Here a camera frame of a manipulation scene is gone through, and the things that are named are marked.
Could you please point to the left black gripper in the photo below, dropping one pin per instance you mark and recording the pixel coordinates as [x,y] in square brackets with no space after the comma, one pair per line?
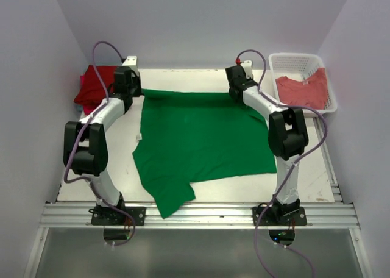
[136,77]

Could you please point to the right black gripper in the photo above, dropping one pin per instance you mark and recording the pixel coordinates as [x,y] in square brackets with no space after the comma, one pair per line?
[248,80]

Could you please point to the green t shirt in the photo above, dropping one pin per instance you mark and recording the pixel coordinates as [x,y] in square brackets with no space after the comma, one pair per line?
[197,137]

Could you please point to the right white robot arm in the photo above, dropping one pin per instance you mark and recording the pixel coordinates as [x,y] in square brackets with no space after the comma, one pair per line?
[287,139]

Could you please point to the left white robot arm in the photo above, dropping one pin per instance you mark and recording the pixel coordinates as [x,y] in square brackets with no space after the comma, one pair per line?
[85,152]

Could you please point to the dark red folded shirt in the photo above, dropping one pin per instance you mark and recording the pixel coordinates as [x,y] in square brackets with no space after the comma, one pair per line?
[92,93]

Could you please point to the pink folded shirt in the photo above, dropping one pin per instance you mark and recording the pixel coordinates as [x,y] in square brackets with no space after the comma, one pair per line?
[86,109]

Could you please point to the light blue folded shirt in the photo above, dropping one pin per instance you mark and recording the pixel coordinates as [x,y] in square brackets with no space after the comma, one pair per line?
[79,108]

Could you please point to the white plastic basket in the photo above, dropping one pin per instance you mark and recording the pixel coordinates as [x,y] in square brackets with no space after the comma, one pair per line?
[301,79]

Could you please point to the salmon t shirt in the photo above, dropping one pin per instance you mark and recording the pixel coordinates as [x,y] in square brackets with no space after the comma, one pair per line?
[312,92]

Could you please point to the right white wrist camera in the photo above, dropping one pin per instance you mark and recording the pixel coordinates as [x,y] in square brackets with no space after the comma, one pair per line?
[247,67]

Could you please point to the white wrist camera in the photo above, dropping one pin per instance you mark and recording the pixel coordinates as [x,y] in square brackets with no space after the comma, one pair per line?
[247,67]
[131,62]

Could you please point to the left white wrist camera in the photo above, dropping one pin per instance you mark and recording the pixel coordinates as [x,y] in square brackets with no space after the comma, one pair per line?
[131,62]

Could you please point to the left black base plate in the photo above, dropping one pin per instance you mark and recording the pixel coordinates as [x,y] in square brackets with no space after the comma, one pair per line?
[104,216]

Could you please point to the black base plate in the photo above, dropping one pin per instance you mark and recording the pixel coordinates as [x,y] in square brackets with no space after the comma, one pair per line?
[104,216]
[297,218]

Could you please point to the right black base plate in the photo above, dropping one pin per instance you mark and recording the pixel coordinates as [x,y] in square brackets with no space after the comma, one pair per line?
[297,218]

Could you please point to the aluminium mounting rail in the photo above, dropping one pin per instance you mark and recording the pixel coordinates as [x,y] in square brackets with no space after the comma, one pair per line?
[209,215]

